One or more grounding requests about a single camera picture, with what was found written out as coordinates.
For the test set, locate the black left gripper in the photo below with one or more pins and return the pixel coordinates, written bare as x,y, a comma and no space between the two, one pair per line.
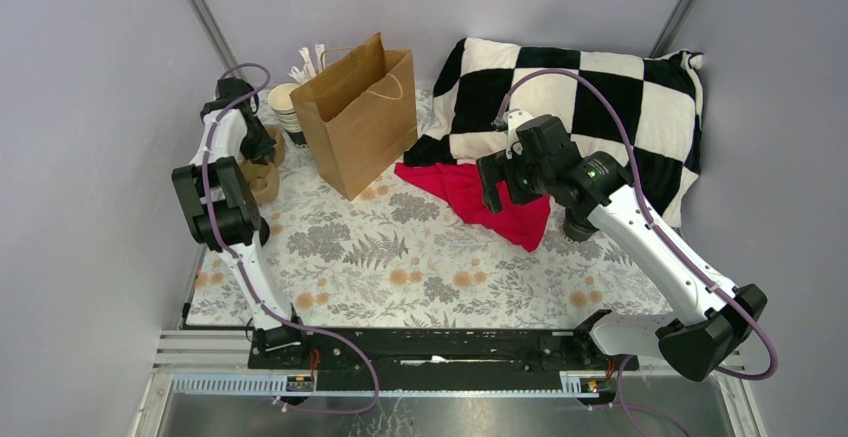
264,146

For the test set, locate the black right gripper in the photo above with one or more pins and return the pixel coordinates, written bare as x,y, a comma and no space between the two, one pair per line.
496,168

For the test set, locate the cardboard cup carrier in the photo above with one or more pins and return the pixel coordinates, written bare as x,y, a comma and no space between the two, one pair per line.
263,179

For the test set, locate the brown paper bag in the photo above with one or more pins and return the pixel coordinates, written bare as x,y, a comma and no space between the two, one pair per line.
359,115

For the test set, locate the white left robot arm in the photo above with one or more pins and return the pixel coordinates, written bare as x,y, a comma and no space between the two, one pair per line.
238,155

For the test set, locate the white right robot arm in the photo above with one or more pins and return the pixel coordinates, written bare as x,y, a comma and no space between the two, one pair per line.
710,315

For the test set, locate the stack of paper cups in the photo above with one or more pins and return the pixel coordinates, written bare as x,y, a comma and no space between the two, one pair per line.
280,102

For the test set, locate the red cloth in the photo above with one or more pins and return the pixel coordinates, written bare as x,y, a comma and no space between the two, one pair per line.
461,187

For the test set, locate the stack of black lids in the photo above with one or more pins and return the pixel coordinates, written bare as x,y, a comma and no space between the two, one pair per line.
264,231

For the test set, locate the checkered black white pillow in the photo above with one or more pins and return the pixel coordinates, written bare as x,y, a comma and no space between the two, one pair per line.
646,109

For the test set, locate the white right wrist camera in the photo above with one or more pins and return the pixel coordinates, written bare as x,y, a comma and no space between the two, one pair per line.
509,122

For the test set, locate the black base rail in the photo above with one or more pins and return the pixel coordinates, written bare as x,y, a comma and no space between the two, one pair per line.
431,359

